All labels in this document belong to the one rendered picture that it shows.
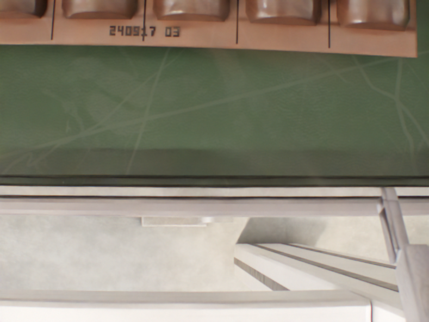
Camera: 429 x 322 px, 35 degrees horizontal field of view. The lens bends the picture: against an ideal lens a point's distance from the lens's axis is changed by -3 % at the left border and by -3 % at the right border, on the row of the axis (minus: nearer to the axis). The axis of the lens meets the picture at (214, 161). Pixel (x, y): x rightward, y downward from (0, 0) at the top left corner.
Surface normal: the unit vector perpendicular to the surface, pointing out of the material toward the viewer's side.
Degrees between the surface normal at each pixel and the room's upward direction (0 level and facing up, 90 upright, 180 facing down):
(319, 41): 2
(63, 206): 2
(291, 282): 90
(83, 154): 2
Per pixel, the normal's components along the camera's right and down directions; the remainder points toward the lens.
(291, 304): 0.06, -0.46
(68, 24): 0.03, -0.08
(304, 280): -1.00, 0.00
